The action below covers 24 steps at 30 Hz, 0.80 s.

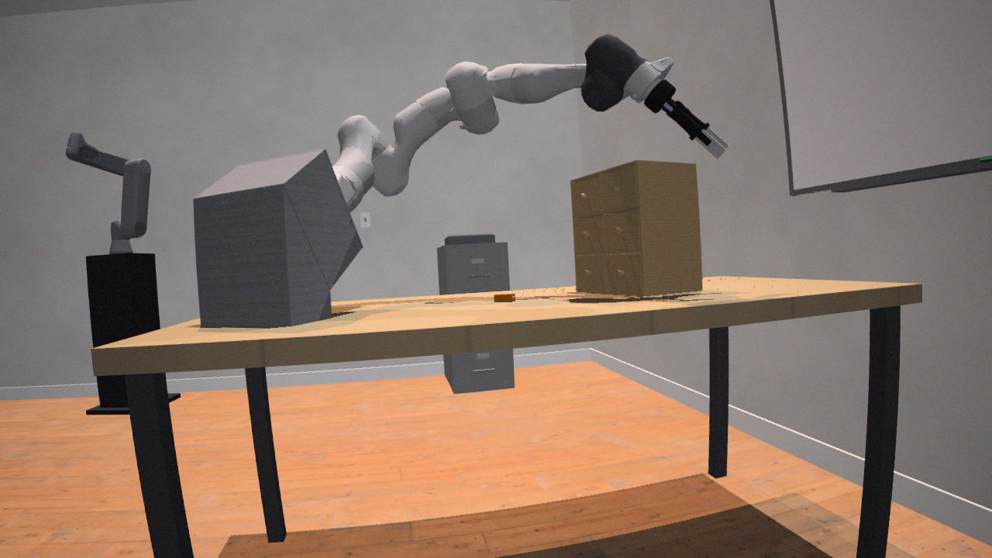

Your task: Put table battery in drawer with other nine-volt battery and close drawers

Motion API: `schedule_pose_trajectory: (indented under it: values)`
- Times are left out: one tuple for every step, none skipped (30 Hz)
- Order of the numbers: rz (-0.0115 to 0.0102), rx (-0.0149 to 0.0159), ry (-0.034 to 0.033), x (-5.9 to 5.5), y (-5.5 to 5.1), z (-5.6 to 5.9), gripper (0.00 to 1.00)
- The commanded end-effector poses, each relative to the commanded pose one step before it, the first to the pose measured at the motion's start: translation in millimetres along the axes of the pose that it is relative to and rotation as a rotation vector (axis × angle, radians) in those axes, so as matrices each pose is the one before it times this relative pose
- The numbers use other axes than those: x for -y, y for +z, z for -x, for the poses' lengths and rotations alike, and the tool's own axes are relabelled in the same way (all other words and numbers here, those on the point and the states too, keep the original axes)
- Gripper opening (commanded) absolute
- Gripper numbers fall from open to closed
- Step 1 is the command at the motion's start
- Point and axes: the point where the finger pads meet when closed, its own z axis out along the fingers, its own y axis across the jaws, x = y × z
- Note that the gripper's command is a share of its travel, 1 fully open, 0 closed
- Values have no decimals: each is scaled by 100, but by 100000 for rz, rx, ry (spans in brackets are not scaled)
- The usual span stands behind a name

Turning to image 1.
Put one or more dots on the small brown wooden chest of drawers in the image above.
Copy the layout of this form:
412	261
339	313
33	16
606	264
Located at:
669	227

